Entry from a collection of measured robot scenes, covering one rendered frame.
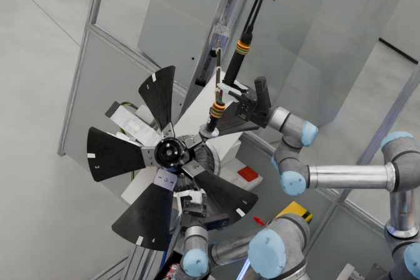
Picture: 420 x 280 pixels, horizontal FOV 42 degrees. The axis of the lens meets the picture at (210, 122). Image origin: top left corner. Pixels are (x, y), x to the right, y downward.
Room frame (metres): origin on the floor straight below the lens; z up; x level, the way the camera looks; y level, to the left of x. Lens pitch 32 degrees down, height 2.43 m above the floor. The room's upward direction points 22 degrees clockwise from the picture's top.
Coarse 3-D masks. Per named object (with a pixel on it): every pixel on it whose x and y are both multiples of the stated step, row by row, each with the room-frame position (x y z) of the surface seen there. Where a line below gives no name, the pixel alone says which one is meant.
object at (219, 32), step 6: (216, 24) 2.31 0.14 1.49; (222, 24) 2.31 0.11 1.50; (216, 30) 2.24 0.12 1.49; (222, 30) 2.27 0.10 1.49; (228, 30) 2.29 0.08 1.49; (210, 36) 2.28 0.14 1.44; (216, 36) 2.22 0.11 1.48; (222, 36) 2.22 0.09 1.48; (228, 36) 2.23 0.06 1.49; (210, 42) 2.21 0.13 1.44; (216, 42) 2.22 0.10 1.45; (222, 42) 2.22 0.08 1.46; (216, 48) 2.22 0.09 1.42; (222, 48) 2.22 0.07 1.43
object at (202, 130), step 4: (212, 104) 1.69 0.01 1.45; (204, 124) 1.67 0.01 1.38; (200, 128) 1.64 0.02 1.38; (204, 128) 1.65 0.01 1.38; (216, 128) 1.68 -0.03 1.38; (204, 132) 1.62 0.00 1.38; (208, 132) 1.63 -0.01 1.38; (212, 132) 1.64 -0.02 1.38; (216, 132) 1.65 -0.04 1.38; (208, 136) 1.62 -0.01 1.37; (212, 136) 1.62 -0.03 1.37; (216, 136) 1.64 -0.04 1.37
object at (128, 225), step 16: (144, 192) 1.55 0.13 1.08; (160, 192) 1.58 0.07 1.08; (128, 208) 1.50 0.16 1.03; (144, 208) 1.52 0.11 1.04; (160, 208) 1.55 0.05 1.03; (112, 224) 1.45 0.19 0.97; (128, 224) 1.47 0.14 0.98; (144, 224) 1.49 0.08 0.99; (160, 224) 1.52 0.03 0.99; (128, 240) 1.44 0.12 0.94; (144, 240) 1.46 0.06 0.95; (160, 240) 1.49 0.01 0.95
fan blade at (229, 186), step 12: (204, 180) 1.61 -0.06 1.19; (216, 180) 1.64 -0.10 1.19; (216, 192) 1.57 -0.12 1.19; (228, 192) 1.60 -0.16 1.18; (240, 192) 1.63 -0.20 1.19; (216, 204) 1.53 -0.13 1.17; (228, 204) 1.55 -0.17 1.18; (240, 204) 1.57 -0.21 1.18; (252, 204) 1.59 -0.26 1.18; (240, 216) 1.52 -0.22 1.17
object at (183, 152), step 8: (160, 144) 1.67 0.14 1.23; (168, 144) 1.67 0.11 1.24; (176, 144) 1.67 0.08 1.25; (160, 152) 1.65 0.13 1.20; (176, 152) 1.64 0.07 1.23; (184, 152) 1.65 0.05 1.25; (192, 152) 1.74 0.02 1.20; (160, 160) 1.63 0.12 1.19; (168, 160) 1.62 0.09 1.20; (176, 160) 1.63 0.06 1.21; (184, 160) 1.65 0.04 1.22; (192, 160) 1.72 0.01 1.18; (168, 168) 1.61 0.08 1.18; (176, 168) 1.63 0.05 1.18; (184, 176) 1.68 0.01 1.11
